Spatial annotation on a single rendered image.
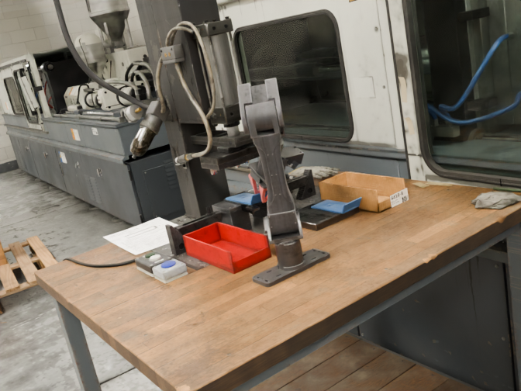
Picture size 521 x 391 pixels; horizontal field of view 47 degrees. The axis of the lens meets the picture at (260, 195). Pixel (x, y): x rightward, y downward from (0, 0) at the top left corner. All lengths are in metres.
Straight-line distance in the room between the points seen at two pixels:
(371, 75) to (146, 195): 3.06
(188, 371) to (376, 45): 1.38
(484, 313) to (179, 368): 1.24
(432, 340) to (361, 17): 1.21
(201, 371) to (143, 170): 3.85
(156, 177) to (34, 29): 6.47
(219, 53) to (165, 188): 3.32
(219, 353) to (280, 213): 0.39
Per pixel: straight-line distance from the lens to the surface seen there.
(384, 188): 1.87
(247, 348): 1.17
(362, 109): 2.27
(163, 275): 1.55
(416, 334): 2.45
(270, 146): 1.34
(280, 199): 1.39
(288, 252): 1.42
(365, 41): 2.19
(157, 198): 4.97
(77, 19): 11.23
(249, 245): 1.63
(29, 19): 11.05
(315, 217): 1.74
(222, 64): 1.74
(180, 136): 1.96
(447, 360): 2.38
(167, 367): 1.18
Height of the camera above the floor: 1.47
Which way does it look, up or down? 15 degrees down
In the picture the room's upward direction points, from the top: 11 degrees counter-clockwise
